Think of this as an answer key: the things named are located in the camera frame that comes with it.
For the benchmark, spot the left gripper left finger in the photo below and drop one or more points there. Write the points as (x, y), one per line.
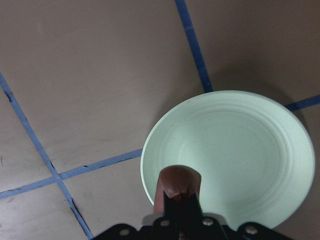
(170, 218)

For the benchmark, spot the light green plate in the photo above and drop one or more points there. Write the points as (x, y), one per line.
(255, 158)

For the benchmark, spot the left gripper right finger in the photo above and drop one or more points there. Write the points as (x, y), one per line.
(190, 215)

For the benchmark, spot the brown bun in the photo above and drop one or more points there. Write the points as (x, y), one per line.
(177, 182)

